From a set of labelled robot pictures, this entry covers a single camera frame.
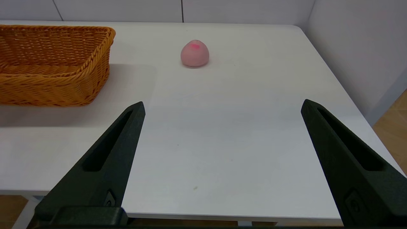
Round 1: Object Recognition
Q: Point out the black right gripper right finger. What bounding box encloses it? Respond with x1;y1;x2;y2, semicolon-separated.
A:
300;99;407;227

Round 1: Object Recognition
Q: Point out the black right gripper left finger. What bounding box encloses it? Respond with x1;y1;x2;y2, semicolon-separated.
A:
32;101;146;227

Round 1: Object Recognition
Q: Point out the orange wicker basket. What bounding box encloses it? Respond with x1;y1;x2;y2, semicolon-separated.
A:
0;25;116;107

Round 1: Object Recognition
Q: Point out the pink peach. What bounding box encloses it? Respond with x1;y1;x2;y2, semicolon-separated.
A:
181;39;210;68

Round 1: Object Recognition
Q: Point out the white table leg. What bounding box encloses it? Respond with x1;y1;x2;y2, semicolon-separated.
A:
12;197;43;229

